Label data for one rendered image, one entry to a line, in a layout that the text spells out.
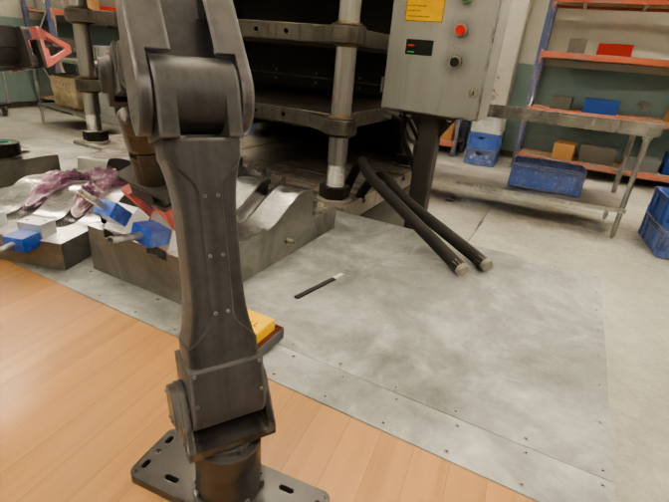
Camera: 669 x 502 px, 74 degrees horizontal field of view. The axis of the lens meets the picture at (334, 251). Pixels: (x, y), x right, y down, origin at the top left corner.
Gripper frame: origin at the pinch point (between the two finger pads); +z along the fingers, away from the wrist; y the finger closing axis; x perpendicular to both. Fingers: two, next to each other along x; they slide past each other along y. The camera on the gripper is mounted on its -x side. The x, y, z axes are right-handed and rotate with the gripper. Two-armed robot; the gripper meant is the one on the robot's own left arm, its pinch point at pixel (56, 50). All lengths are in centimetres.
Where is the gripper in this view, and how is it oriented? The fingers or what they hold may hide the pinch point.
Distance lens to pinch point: 109.7
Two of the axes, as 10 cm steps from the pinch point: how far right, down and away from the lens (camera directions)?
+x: 0.8, 9.3, 3.6
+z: 4.0, -3.6, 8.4
